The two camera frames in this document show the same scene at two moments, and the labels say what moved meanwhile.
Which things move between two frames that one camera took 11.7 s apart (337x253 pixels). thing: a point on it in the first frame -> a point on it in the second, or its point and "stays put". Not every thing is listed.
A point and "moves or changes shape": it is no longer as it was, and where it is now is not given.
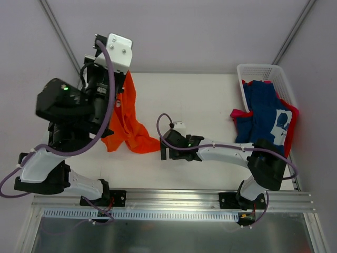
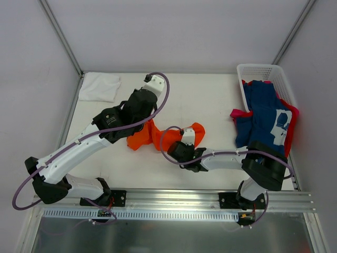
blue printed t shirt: (270, 119) stays put
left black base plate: (117, 198) stays put
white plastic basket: (273, 73) stays put
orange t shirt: (127, 125) moves or changes shape
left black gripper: (106, 73) -> (147, 94)
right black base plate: (229, 200) stays put
